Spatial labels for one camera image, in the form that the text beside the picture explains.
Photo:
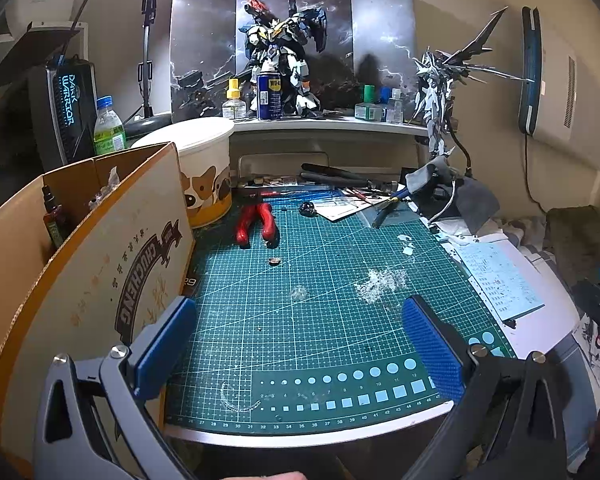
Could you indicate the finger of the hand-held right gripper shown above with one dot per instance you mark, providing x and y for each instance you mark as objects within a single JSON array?
[{"x": 597, "y": 307}]

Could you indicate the black flat board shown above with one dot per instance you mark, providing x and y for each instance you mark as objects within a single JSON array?
[{"x": 25, "y": 55}]

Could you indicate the blue and yellow spray can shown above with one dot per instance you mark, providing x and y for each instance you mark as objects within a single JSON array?
[{"x": 270, "y": 97}]

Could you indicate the clear bottle with yellow cap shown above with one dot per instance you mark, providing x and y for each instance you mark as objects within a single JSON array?
[{"x": 233, "y": 105}]

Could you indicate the small clear bottle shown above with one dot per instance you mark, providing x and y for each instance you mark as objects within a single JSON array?
[{"x": 395, "y": 109}]

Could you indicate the small black round object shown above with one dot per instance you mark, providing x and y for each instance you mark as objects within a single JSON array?
[{"x": 308, "y": 208}]

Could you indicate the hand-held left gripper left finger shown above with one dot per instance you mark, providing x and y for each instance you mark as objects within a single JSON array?
[{"x": 165, "y": 345}]

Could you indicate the green cutting mat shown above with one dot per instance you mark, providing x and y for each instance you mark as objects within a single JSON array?
[{"x": 305, "y": 320}]

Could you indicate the green drink bottle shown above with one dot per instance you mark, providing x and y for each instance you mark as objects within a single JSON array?
[{"x": 109, "y": 132}]

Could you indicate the small round brown piece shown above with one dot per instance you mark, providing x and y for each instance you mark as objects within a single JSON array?
[{"x": 274, "y": 261}]

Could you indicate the thin red tool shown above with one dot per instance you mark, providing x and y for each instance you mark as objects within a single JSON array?
[{"x": 270, "y": 193}]

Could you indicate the colourful printed sheets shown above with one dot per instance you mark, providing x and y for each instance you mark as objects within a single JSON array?
[{"x": 597, "y": 355}]

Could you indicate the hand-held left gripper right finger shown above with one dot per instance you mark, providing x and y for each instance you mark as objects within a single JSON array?
[{"x": 430, "y": 345}]

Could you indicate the clear plastic bag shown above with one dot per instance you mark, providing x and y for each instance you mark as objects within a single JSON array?
[{"x": 102, "y": 192}]

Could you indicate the silver winged robot model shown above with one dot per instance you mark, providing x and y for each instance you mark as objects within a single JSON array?
[{"x": 437, "y": 90}]

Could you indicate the brown cardboard box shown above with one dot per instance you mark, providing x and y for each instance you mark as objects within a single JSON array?
[{"x": 80, "y": 270}]

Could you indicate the white and blue robot model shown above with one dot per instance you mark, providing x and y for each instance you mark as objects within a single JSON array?
[{"x": 280, "y": 45}]

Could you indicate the black lamp stand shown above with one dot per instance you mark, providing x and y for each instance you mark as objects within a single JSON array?
[{"x": 148, "y": 35}]

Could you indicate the printed card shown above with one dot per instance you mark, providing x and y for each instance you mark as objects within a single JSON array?
[{"x": 342, "y": 207}]

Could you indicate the pile of plastic shavings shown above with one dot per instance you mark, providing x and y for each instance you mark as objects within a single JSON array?
[{"x": 380, "y": 285}]

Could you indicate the dark slim bottle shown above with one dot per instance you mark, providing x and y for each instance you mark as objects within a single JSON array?
[{"x": 55, "y": 220}]

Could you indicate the white wall appliance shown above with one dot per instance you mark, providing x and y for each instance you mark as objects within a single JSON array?
[{"x": 570, "y": 95}]

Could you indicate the lightning backdrop board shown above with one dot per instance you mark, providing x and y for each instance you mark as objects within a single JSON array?
[{"x": 200, "y": 35}]

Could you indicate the black computer tower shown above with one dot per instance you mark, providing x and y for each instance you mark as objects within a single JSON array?
[{"x": 65, "y": 110}]

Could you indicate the light blue decal sheet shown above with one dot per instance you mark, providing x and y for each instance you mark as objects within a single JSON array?
[{"x": 500, "y": 280}]

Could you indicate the white dog print bucket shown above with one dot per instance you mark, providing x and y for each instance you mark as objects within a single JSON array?
[{"x": 205, "y": 160}]

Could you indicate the dark brown blanket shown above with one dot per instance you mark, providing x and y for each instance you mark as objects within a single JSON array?
[{"x": 580, "y": 245}]

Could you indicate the white shelf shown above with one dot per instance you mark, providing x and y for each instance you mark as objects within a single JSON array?
[{"x": 330, "y": 127}]

